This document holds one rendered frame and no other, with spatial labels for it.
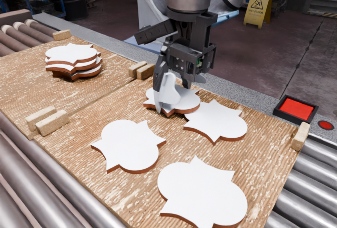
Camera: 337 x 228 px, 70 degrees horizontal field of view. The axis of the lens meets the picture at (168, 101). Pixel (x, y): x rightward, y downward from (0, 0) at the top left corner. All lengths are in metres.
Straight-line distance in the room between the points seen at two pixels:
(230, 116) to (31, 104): 0.44
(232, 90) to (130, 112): 0.28
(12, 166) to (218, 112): 0.40
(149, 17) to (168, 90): 0.58
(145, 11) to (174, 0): 0.61
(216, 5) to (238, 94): 0.33
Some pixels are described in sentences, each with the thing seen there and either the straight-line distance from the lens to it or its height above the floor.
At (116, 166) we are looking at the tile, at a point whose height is 0.94.
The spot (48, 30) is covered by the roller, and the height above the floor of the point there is 0.92.
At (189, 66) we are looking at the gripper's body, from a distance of 0.44.
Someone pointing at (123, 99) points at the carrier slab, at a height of 0.94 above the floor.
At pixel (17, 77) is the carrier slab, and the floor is 0.94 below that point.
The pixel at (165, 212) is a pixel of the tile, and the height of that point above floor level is 0.95.
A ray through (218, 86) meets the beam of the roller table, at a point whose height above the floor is 0.91.
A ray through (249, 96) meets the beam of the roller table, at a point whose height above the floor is 0.91.
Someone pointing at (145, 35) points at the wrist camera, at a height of 1.09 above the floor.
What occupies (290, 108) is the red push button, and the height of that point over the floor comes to 0.93.
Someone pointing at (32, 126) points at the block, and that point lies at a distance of 0.54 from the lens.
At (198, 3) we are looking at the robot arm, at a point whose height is 1.17.
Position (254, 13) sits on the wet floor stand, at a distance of 4.06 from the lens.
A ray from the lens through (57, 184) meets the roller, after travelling 0.47.
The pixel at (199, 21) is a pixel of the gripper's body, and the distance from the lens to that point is 0.41.
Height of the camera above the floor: 1.26
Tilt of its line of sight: 36 degrees down
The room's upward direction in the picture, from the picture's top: straight up
